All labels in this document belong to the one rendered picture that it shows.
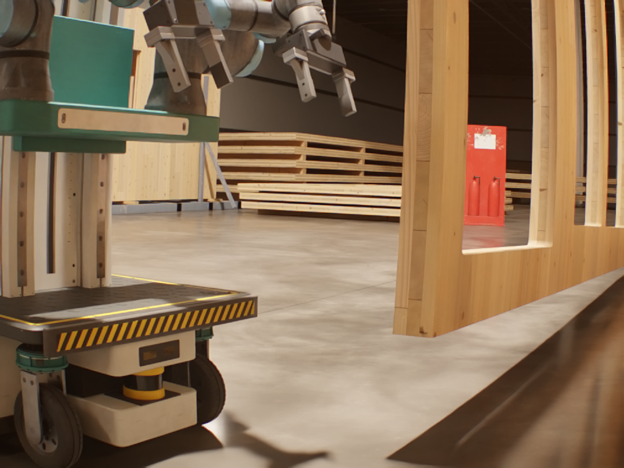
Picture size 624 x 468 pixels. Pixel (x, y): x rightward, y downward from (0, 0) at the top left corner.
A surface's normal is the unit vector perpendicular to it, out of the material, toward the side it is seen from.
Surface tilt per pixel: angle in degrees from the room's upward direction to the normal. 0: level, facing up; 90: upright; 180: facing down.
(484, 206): 90
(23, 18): 105
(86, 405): 90
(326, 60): 155
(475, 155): 90
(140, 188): 90
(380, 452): 0
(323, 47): 67
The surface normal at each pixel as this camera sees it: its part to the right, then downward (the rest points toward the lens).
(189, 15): 0.84, -0.35
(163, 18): -0.37, 0.17
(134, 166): 0.90, 0.05
